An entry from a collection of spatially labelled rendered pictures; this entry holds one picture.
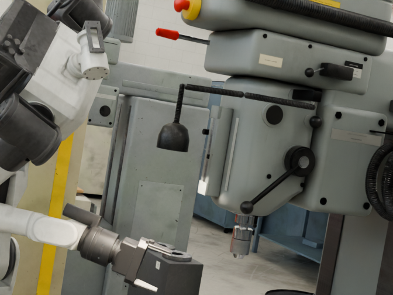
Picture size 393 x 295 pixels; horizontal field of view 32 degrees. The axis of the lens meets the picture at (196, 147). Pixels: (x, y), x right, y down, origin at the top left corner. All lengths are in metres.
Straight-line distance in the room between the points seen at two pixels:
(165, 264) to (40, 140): 0.60
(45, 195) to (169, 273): 1.40
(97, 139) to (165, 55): 2.08
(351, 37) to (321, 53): 0.08
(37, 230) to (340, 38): 0.86
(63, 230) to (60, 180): 1.57
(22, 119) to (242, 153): 0.50
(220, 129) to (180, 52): 9.83
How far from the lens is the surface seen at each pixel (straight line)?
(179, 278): 1.99
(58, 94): 1.66
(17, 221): 1.75
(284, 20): 1.51
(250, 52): 1.49
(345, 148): 1.64
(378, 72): 1.70
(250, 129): 1.53
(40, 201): 3.26
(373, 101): 1.69
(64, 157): 3.25
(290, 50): 1.53
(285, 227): 8.96
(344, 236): 1.94
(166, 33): 1.62
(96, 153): 10.05
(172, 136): 1.49
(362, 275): 1.88
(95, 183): 10.11
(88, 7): 1.86
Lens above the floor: 1.53
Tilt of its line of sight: 3 degrees down
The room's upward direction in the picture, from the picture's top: 9 degrees clockwise
